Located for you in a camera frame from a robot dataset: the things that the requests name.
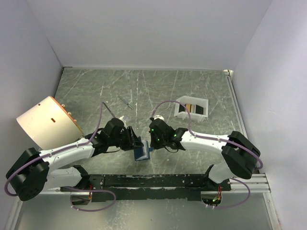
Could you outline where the aluminium frame rail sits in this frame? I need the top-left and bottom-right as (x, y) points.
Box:
(5, 174), (282, 230)

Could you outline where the white plastic bin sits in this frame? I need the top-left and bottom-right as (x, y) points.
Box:
(174, 96), (209, 122)

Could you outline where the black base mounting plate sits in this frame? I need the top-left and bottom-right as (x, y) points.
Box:
(59, 173), (232, 203)

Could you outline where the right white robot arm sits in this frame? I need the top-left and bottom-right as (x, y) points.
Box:
(149, 118), (260, 191)

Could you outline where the beige cylindrical lamp shade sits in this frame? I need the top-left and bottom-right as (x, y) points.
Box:
(16, 96), (83, 150)

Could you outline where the blue leather card holder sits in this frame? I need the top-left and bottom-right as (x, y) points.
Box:
(133, 140), (153, 161)

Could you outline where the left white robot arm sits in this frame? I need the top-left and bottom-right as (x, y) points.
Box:
(5, 118), (144, 201)

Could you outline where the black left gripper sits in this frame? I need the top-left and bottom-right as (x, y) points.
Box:
(109, 126), (144, 151)

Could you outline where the stack of credit cards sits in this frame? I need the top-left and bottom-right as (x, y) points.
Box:
(178, 103), (204, 115)

